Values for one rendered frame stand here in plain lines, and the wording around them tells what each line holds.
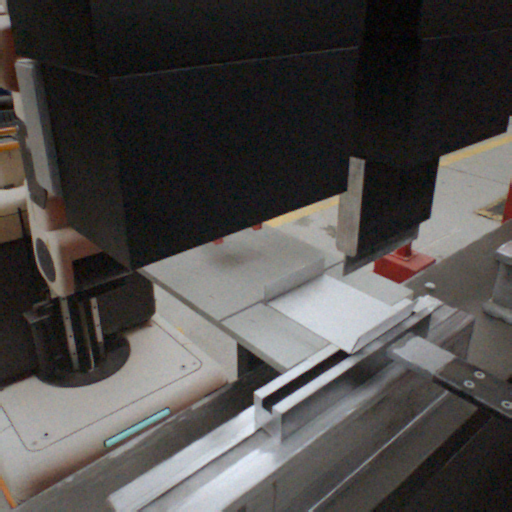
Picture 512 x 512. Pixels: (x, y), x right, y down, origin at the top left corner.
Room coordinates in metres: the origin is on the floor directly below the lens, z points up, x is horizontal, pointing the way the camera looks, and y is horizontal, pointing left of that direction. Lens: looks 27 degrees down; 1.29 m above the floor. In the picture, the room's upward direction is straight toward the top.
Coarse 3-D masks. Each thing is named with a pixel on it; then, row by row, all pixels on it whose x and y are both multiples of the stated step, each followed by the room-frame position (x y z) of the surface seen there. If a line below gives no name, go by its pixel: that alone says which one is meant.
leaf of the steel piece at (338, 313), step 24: (312, 264) 0.48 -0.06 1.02; (288, 288) 0.46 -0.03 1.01; (312, 288) 0.47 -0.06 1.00; (336, 288) 0.47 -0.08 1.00; (288, 312) 0.42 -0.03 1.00; (312, 312) 0.42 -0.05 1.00; (336, 312) 0.42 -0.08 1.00; (360, 312) 0.42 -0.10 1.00; (384, 312) 0.42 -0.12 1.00; (336, 336) 0.39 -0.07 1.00
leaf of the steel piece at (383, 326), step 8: (408, 304) 0.40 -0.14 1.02; (416, 304) 0.41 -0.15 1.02; (400, 312) 0.39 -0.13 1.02; (408, 312) 0.41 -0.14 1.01; (384, 320) 0.38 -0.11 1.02; (392, 320) 0.39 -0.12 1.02; (400, 320) 0.41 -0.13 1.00; (376, 328) 0.37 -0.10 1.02; (384, 328) 0.39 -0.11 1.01; (360, 336) 0.36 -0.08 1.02; (368, 336) 0.37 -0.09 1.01; (376, 336) 0.38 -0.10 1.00; (360, 344) 0.36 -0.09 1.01; (352, 352) 0.36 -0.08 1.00
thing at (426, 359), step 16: (416, 336) 0.38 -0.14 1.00; (400, 352) 0.36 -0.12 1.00; (416, 352) 0.36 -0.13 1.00; (432, 352) 0.36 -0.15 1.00; (448, 352) 0.36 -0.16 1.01; (416, 368) 0.34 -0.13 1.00; (432, 368) 0.34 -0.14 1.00; (448, 368) 0.34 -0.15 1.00; (464, 368) 0.34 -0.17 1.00; (480, 368) 0.34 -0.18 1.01; (448, 384) 0.32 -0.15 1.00; (464, 384) 0.32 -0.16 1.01; (480, 384) 0.32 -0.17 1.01; (496, 384) 0.32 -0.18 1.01; (464, 400) 0.31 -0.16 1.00; (480, 400) 0.30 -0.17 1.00; (496, 400) 0.30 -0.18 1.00; (496, 416) 0.29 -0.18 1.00
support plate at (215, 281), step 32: (192, 256) 0.54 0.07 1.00; (224, 256) 0.54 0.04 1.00; (256, 256) 0.54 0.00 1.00; (288, 256) 0.54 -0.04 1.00; (320, 256) 0.54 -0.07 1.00; (192, 288) 0.47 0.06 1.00; (224, 288) 0.47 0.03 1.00; (256, 288) 0.47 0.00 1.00; (384, 288) 0.47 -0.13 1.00; (224, 320) 0.41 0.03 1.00; (256, 320) 0.41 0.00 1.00; (288, 320) 0.41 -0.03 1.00; (256, 352) 0.37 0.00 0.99; (288, 352) 0.37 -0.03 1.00
